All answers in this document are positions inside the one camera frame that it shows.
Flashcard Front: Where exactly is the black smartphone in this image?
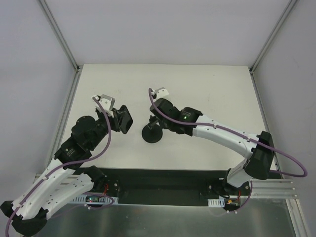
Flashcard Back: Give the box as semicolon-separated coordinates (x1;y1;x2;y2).
116;105;133;134

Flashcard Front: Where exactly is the black phone stand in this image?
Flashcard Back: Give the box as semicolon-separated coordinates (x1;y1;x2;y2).
141;116;163;144

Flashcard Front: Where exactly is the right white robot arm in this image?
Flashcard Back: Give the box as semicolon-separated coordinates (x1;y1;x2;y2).
150;98;274;195

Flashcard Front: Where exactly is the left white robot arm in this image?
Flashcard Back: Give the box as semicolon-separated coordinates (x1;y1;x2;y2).
0;106;133;237

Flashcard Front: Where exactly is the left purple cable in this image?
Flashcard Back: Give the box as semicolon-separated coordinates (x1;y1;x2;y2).
4;97;116;237

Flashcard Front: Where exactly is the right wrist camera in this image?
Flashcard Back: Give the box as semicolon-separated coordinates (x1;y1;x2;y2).
150;87;169;100

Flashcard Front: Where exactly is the left aluminium frame post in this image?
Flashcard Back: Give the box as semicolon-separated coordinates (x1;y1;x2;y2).
38;0;81;72

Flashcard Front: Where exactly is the aluminium frame post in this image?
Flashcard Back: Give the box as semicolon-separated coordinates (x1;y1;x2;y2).
38;0;81;72
249;0;299;75

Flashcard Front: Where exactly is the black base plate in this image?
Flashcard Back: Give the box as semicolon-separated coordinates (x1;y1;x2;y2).
92;168;250;206

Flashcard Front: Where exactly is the left white cable duct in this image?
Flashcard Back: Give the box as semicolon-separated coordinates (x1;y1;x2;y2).
69;195;119;205

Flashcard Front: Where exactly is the white cable duct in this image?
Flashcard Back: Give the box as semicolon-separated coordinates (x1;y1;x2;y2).
69;195;119;205
207;198;225;208

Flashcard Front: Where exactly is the right white cable duct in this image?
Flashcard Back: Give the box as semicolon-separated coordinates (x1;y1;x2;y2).
207;198;225;208

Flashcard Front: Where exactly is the aluminium frame rail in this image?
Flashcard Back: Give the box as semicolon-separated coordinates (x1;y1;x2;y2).
251;179;298;199

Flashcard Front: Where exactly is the right aluminium frame post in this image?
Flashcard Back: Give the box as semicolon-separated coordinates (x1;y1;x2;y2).
249;0;299;75

